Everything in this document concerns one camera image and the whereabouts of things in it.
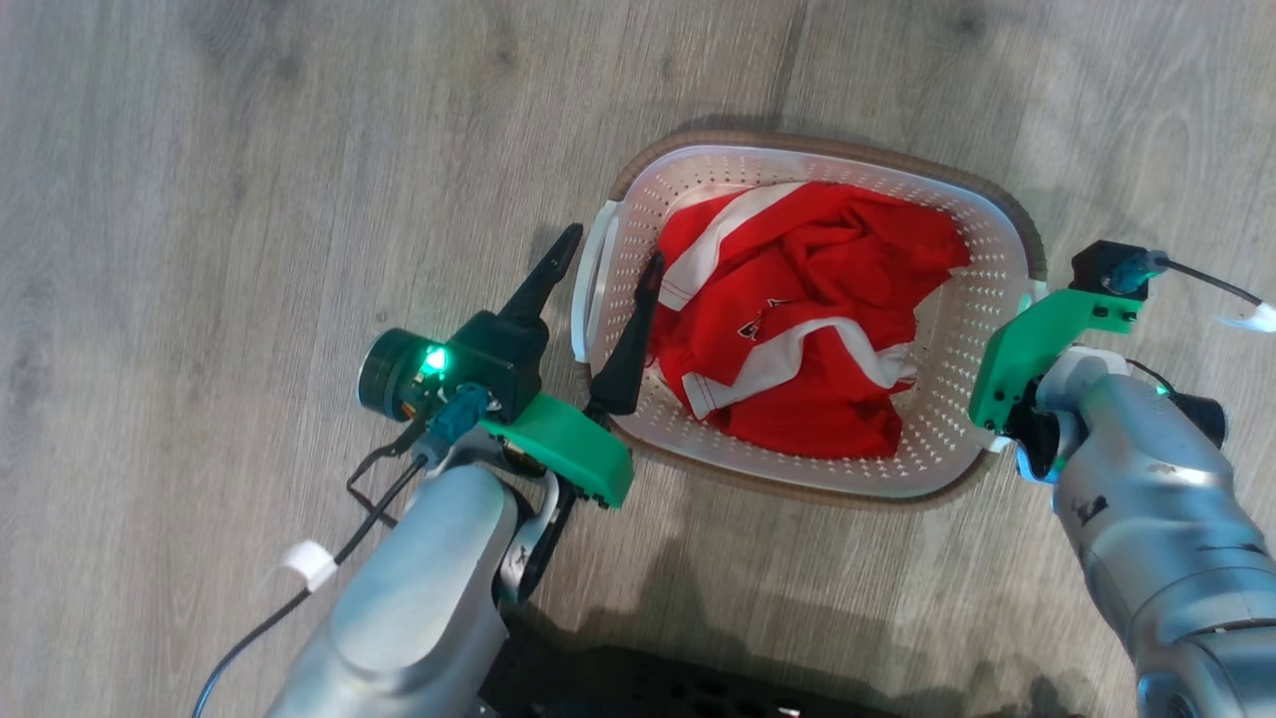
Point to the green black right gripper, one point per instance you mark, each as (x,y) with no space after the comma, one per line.
(1027,349)

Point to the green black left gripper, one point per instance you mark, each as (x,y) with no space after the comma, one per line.
(503,359)

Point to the white perforated laundry basket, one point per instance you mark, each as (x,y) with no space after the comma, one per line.
(952,399)

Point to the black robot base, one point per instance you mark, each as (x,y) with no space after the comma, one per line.
(648,688)

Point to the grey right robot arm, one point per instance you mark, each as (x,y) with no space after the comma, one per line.
(1166,538)

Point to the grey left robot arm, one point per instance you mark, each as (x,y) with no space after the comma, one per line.
(419,598)

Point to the red and white garment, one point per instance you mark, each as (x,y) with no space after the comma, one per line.
(817,299)

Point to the white tape tag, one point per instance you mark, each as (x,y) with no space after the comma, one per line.
(1254,319)
(311,564)

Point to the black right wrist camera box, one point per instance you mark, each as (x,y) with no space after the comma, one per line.
(1097,264)

